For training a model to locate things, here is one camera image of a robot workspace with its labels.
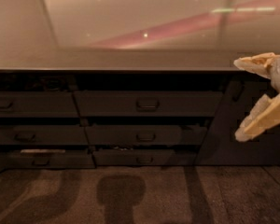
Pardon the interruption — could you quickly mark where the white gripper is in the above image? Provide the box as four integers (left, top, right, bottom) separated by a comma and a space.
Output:
233, 52, 280, 142

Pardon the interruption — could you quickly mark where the grey drawer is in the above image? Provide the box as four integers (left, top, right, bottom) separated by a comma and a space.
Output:
0, 91, 78, 118
74, 91, 223, 117
93, 149, 196, 166
0, 149, 95, 169
0, 125, 88, 146
86, 125, 207, 146

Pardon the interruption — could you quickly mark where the dark object in left drawer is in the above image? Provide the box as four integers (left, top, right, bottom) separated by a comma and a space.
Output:
42, 77, 64, 91

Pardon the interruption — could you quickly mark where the white strip in bottom drawer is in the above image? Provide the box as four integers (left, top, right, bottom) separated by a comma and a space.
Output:
20, 149, 65, 154

